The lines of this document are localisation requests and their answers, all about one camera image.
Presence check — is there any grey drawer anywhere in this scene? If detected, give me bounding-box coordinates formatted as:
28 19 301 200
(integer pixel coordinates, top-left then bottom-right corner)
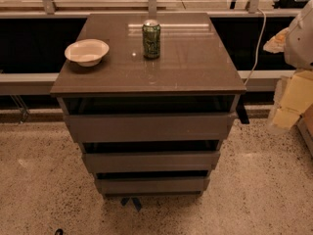
95 177 209 195
82 152 220 173
65 113 237 143

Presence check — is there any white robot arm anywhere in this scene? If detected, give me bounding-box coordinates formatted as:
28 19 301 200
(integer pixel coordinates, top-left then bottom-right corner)
284 0 313 70

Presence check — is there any grey drawer cabinet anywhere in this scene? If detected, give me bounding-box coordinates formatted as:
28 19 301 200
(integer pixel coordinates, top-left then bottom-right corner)
49 12 247 200

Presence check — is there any green soda can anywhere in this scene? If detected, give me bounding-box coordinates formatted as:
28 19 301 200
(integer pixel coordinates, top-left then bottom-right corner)
142 20 161 59

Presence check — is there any white bowl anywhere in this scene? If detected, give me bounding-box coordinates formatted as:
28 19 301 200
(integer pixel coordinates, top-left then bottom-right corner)
65 39 110 67

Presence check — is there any blue tape cross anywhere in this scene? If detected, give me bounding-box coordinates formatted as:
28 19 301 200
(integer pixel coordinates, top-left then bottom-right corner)
120 197 142 212

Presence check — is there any cardboard box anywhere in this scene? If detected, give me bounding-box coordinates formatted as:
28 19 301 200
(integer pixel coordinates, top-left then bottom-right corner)
297 105 313 157

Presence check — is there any white cable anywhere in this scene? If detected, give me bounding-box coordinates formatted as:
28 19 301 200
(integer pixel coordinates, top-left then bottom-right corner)
243 7 268 86

